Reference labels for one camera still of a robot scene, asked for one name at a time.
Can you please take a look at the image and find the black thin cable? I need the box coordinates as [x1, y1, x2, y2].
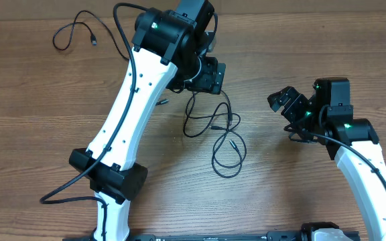
[182, 89, 242, 139]

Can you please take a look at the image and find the black USB-A cable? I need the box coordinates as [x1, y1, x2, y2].
[52, 9, 170, 106]

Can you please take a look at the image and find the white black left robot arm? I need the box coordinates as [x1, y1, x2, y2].
[69, 1, 225, 240]

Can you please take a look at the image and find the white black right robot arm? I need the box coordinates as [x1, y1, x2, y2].
[267, 77, 386, 240]

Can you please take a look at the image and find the brown cardboard back board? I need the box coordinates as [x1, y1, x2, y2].
[0, 0, 386, 21]

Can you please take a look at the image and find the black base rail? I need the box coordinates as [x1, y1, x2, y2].
[62, 230, 361, 241]

